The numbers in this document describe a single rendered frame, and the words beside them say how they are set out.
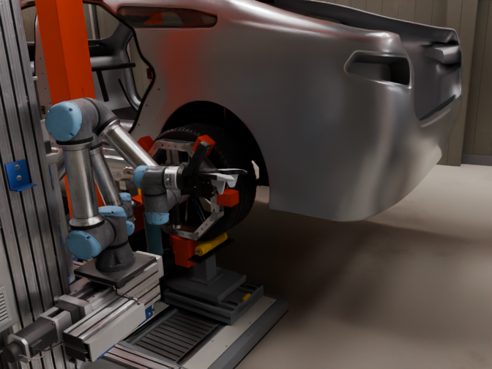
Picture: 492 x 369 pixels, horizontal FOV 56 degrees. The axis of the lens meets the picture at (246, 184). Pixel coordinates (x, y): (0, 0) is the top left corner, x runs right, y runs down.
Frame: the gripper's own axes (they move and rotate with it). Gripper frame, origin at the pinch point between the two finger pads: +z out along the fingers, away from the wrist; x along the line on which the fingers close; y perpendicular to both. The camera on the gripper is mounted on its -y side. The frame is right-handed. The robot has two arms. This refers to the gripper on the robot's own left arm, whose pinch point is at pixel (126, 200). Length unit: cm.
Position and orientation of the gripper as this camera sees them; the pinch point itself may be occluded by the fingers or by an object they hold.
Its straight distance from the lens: 254.8
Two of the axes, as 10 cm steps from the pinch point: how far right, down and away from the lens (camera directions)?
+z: -2.2, -2.9, 9.3
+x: 9.7, -1.1, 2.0
